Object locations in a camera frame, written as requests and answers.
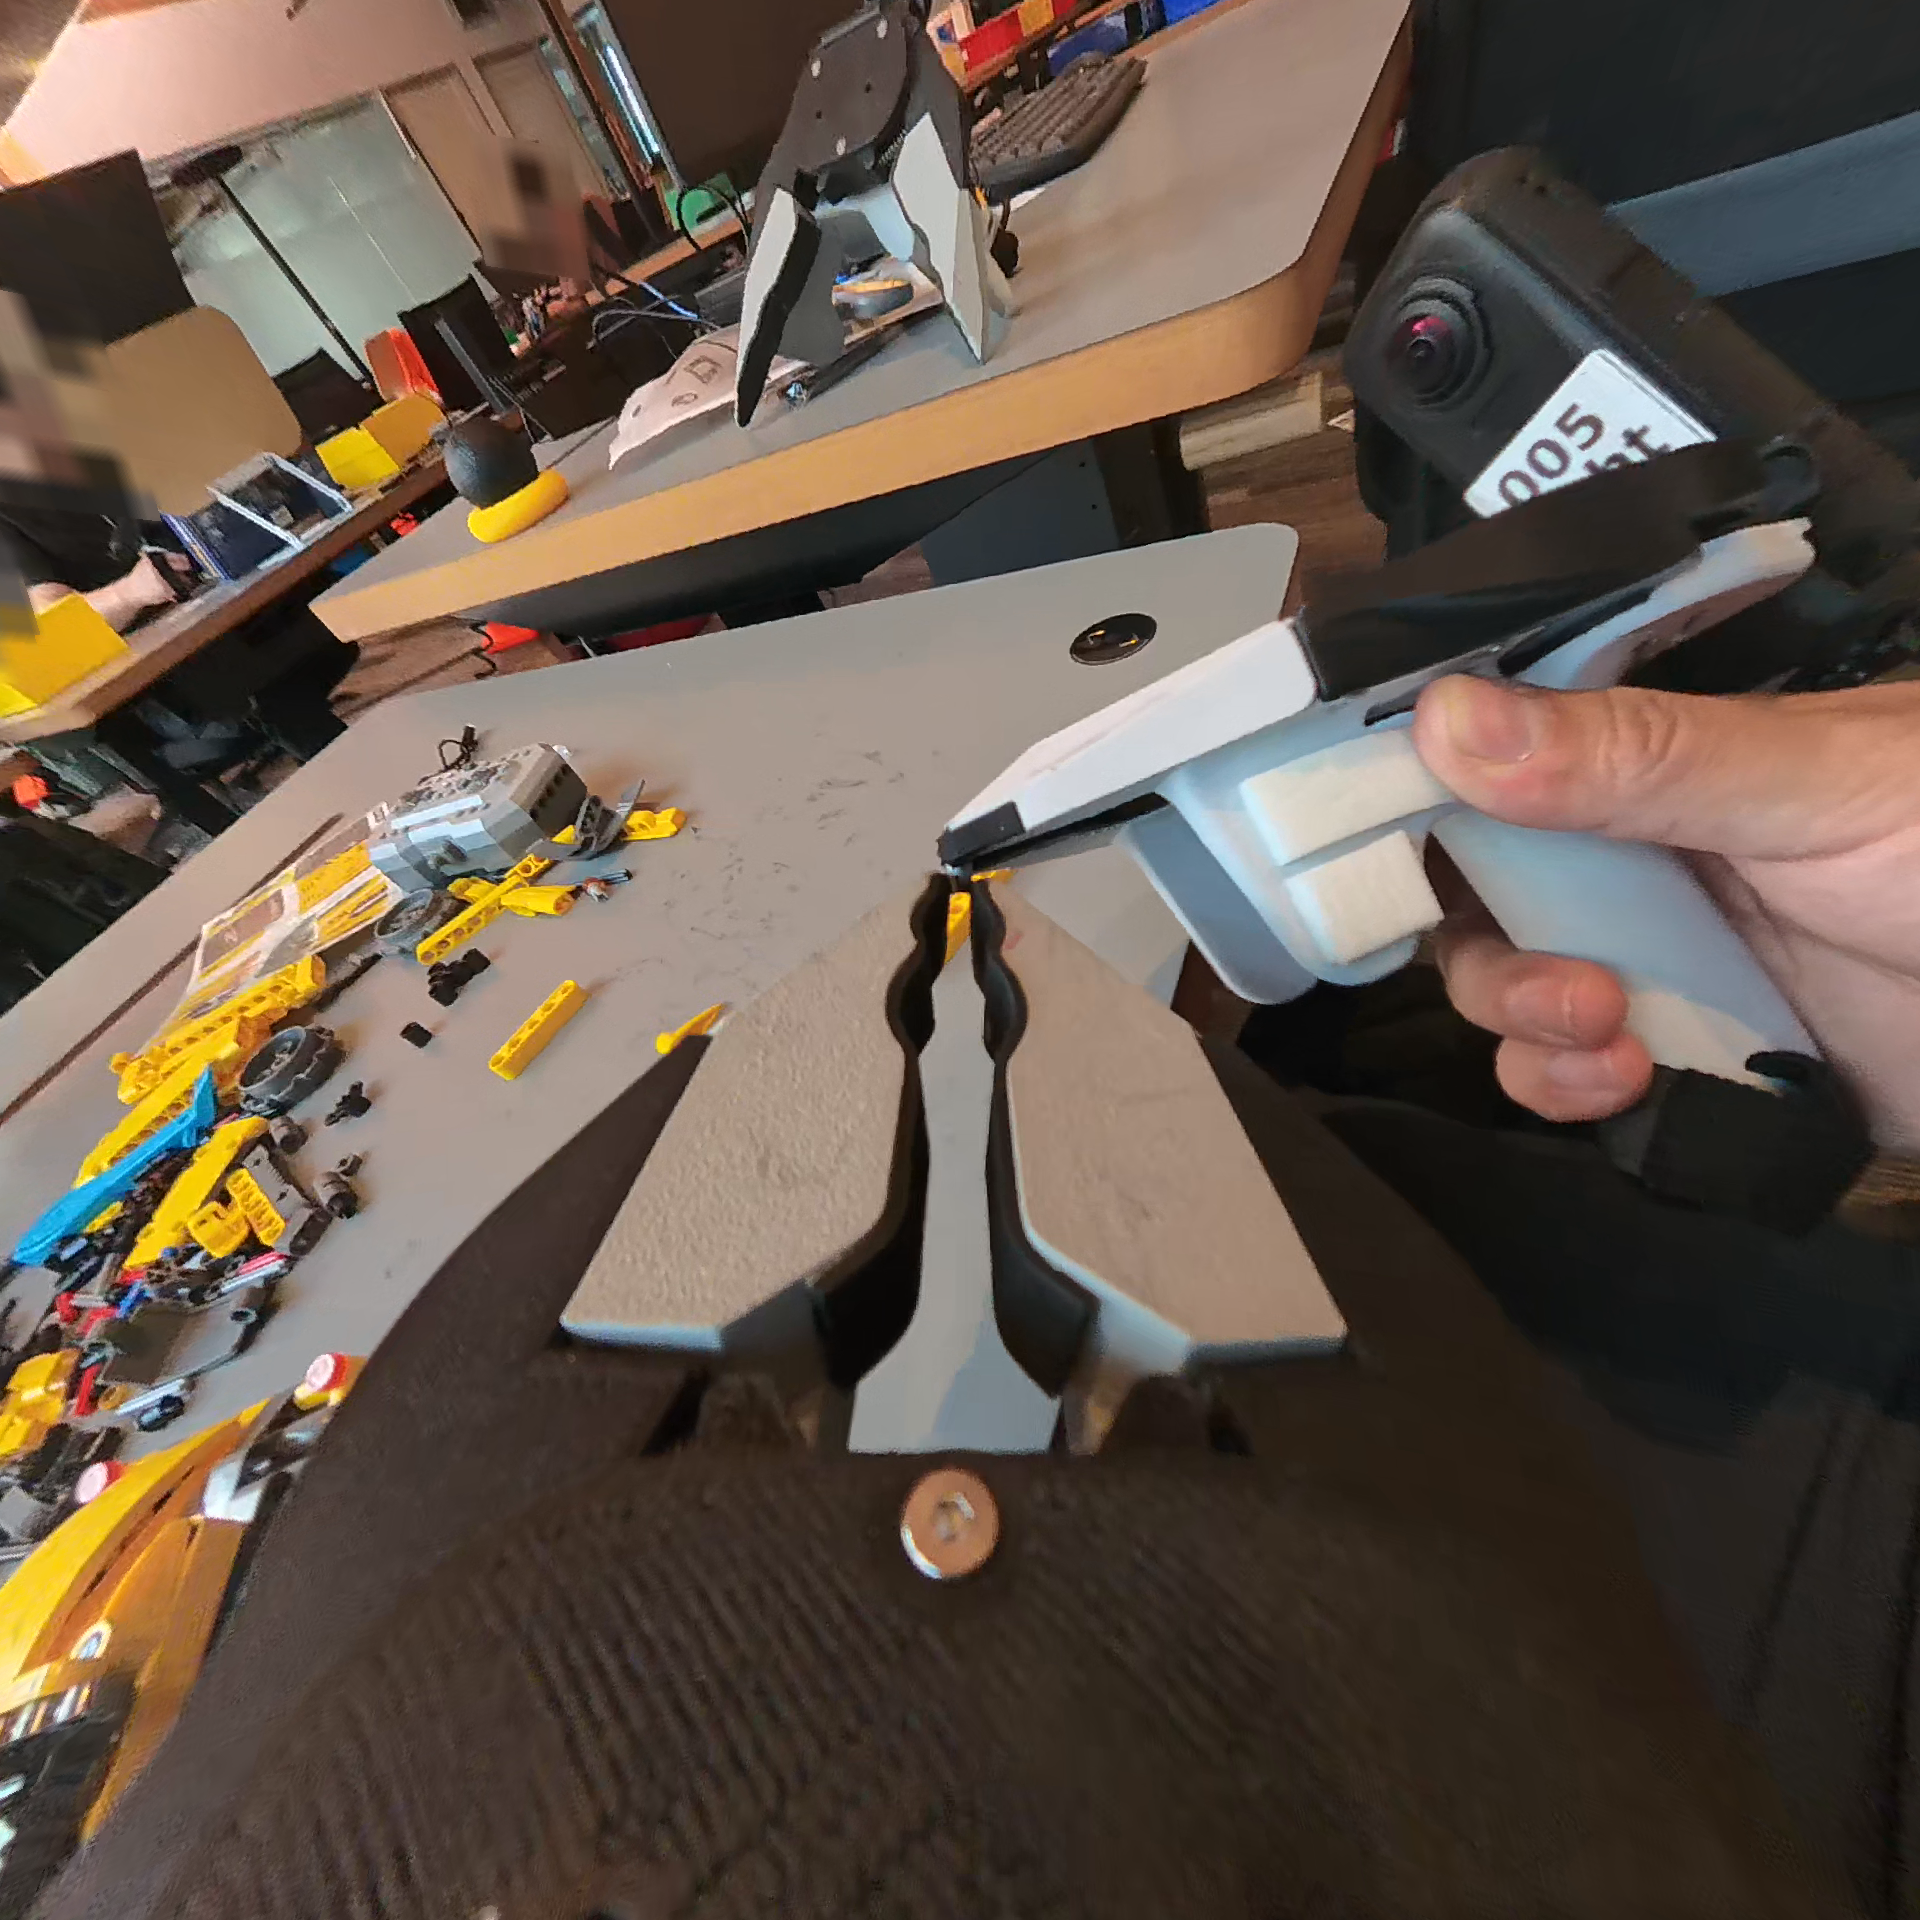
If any black keyboard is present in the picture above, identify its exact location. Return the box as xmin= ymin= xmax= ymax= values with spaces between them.
xmin=966 ymin=51 xmax=1153 ymax=199

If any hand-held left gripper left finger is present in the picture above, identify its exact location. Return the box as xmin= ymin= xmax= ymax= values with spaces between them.
xmin=561 ymin=879 xmax=955 ymax=1391

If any large dark display panel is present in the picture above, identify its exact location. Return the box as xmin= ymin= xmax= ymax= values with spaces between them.
xmin=591 ymin=0 xmax=865 ymax=191

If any wood rimmed grey table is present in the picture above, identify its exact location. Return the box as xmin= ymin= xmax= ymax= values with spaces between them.
xmin=308 ymin=0 xmax=1414 ymax=646

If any yellow angled brick beam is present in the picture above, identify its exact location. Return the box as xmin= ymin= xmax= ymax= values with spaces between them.
xmin=415 ymin=854 xmax=550 ymax=963

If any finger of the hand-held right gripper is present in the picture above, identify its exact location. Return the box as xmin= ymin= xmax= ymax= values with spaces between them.
xmin=943 ymin=800 xmax=1161 ymax=882
xmin=939 ymin=620 xmax=1327 ymax=870

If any bundle of yellow beams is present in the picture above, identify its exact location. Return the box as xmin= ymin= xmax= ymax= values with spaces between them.
xmin=75 ymin=952 xmax=326 ymax=1192

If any grey brick battery box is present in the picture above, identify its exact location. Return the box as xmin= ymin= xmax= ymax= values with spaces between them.
xmin=365 ymin=743 xmax=589 ymax=890

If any paper sheet with drawings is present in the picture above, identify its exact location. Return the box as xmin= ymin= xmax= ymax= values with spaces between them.
xmin=605 ymin=336 xmax=755 ymax=470

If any grey desk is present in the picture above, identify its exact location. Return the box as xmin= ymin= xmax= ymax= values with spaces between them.
xmin=0 ymin=522 xmax=1301 ymax=1503

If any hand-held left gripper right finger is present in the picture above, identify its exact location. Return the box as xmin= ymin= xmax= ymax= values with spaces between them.
xmin=969 ymin=886 xmax=1351 ymax=1449

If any pile of small brick parts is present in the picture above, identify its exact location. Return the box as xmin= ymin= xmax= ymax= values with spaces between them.
xmin=0 ymin=1050 xmax=378 ymax=1547

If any yellow grey sticker sheet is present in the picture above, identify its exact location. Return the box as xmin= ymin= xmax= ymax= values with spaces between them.
xmin=187 ymin=844 xmax=380 ymax=1010

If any person's right hand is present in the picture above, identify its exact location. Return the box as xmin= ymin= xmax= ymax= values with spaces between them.
xmin=1412 ymin=673 xmax=1920 ymax=1162

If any idle black grey gripper device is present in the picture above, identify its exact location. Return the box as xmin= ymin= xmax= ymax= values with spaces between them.
xmin=734 ymin=0 xmax=1023 ymax=432

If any black ball on yellow ring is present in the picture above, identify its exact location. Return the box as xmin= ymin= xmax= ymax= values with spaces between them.
xmin=442 ymin=416 xmax=571 ymax=545

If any yellow storage bin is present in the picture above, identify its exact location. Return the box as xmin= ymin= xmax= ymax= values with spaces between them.
xmin=0 ymin=593 xmax=130 ymax=715
xmin=313 ymin=392 xmax=447 ymax=491

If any yellow brick toy car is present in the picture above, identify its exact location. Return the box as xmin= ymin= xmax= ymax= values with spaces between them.
xmin=0 ymin=1352 xmax=367 ymax=1876

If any black toy wheel hub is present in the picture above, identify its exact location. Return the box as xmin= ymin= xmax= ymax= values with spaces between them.
xmin=239 ymin=1027 xmax=326 ymax=1116

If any short yellow brick beam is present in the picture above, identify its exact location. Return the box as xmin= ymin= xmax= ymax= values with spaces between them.
xmin=490 ymin=980 xmax=587 ymax=1081

